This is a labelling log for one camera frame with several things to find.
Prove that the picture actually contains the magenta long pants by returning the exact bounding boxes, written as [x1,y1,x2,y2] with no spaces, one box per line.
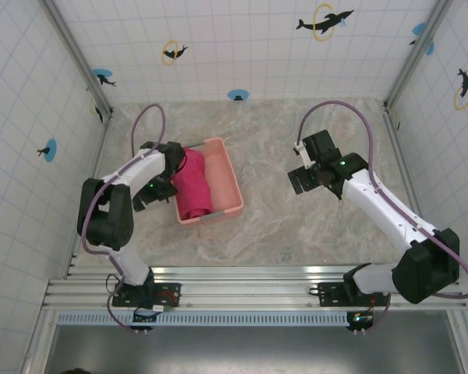
[172,146,212,221]

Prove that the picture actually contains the pink plastic basket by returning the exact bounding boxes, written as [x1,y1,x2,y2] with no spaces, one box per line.
[174,136,245,227]

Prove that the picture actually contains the blue oval dolphin sticker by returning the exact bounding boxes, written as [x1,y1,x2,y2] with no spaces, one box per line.
[91,68,118,88]
[36,138,59,163]
[408,22,435,56]
[226,88,250,103]

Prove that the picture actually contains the black connector board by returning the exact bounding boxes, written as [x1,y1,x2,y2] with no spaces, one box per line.
[346,309,375,336]
[130,307,158,336]

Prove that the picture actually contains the grey metal sheet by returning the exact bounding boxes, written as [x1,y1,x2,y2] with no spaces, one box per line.
[42,325,465,374]

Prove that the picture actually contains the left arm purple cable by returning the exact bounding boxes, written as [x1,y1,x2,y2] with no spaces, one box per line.
[80,103,168,334]

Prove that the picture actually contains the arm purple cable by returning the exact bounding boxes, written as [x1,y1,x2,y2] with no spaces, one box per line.
[80,103,168,334]
[296,100,468,334]

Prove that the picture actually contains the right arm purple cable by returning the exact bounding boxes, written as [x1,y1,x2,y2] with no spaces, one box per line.
[296,100,468,334]

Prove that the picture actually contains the aluminium side rail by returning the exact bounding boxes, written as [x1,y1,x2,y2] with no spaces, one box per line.
[382,101,444,279]
[64,111,112,279]

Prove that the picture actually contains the dolphin yellow ring sticker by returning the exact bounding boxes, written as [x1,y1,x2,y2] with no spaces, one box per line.
[161,39,190,65]
[90,97,105,123]
[453,68,468,111]

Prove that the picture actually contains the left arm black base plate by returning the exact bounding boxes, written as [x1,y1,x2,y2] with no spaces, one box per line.
[112,280,183,309]

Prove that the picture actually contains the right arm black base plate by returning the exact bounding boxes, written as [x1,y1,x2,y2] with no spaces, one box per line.
[317,280,391,309]

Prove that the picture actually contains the aluminium mounting rail frame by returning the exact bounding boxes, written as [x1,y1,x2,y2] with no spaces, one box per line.
[41,264,468,312]

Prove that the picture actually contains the white slotted cable duct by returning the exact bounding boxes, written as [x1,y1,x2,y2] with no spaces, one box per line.
[56,311,354,327]

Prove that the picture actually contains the aluminium corner post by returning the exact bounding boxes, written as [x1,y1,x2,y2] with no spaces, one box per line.
[385,0,453,107]
[38,0,114,116]

